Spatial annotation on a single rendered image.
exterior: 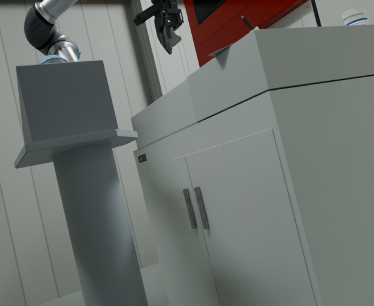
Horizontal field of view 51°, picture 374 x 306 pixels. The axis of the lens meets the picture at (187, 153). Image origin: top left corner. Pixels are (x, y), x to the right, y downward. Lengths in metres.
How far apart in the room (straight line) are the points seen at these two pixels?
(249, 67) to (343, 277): 0.55
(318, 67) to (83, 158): 0.64
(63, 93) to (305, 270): 0.73
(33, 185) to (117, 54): 1.29
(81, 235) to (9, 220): 2.05
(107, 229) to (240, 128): 0.43
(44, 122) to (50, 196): 2.11
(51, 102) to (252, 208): 0.58
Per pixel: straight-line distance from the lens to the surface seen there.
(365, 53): 1.23
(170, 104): 1.36
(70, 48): 1.61
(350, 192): 1.06
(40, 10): 1.59
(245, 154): 1.04
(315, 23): 1.68
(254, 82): 0.98
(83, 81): 1.06
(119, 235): 1.04
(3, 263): 3.08
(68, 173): 1.04
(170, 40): 1.42
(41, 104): 1.02
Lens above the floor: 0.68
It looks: 3 degrees up
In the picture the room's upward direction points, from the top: 13 degrees counter-clockwise
